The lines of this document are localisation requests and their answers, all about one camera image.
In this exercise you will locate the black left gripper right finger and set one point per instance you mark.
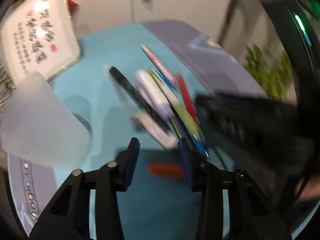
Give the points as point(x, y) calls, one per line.
point(251, 215)

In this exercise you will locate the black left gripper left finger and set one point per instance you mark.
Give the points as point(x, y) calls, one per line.
point(66, 216)

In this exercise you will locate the translucent plastic cup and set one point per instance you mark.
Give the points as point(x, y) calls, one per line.
point(38, 127)

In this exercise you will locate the green floral pen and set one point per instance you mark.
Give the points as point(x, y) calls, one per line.
point(190, 124)

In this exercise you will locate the red pen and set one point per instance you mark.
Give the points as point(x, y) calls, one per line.
point(186, 97)

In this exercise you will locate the pink white eraser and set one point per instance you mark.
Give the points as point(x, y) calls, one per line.
point(166, 139)

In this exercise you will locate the pink patterned pen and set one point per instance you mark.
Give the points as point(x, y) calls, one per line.
point(160, 66)

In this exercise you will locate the white purple correction tape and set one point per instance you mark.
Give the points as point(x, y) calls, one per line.
point(153, 95)

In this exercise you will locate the black marker pen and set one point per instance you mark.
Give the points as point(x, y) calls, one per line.
point(137, 97)

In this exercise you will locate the green potted plant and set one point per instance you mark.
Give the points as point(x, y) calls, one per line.
point(271, 73)

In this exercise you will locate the blue grey desk mat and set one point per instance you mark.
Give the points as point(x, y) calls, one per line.
point(152, 208)

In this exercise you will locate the framed calligraphy sign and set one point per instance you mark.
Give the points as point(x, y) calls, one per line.
point(38, 36)

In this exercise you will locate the red hanging ornament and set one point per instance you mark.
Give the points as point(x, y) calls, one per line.
point(72, 5)

